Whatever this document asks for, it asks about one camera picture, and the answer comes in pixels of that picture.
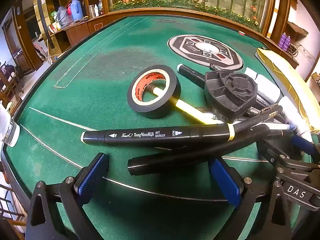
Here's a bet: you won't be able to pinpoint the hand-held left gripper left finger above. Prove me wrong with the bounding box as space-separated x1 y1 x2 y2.
25 152 110 240

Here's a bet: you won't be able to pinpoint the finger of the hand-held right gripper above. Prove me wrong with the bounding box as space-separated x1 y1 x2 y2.
291 135 320 164
257 140 298 170

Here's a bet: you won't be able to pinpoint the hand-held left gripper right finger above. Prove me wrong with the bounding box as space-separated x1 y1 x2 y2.
207 157 293 240

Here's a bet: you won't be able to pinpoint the white pen blue tip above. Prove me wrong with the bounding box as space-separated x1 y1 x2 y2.
262 122 299 132

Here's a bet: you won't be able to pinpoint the white labelled medicine bottle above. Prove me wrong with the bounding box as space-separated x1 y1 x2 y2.
279 96 313 140

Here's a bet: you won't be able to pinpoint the black pen with label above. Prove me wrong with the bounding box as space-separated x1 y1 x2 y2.
234 105 284 132

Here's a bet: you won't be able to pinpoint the plain black marker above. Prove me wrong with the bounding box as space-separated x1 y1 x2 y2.
127 124 284 177

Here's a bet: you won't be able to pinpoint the white plastic jar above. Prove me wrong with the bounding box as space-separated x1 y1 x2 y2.
245 67 281 103

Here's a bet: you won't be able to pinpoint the black plastic tape dispenser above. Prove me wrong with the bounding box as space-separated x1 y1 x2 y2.
204 70 258 124

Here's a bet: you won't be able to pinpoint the yellow lined tray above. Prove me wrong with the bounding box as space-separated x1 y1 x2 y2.
255 48 320 133

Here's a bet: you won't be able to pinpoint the black printed art marker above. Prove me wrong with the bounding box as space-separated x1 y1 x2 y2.
80 123 237 147

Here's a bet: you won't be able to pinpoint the yellow pen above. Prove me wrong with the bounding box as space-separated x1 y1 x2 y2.
145 85 225 125

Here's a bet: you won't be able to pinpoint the black tape roll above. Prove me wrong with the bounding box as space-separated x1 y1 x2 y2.
127 65 181 119

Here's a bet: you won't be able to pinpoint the black marker white cap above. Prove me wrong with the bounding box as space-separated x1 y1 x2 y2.
176 64 208 88

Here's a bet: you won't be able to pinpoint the purple bottles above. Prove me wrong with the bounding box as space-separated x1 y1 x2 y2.
278 33 292 52

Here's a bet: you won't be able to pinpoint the cardboard box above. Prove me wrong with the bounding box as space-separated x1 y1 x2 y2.
287 21 308 36

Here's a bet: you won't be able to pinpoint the round table centre emblem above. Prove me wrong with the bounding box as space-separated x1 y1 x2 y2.
167 34 244 71

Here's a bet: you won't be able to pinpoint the wooden counter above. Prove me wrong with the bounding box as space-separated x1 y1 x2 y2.
49 12 108 47

